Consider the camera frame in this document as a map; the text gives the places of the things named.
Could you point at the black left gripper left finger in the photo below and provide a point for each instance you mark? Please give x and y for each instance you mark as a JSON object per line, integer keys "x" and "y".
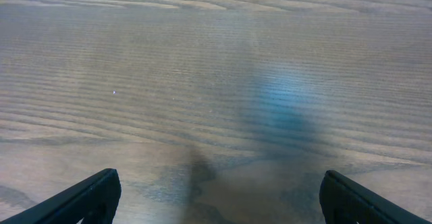
{"x": 91, "y": 201}

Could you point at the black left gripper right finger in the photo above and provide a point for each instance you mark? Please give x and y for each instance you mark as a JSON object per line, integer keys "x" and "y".
{"x": 344, "y": 201}

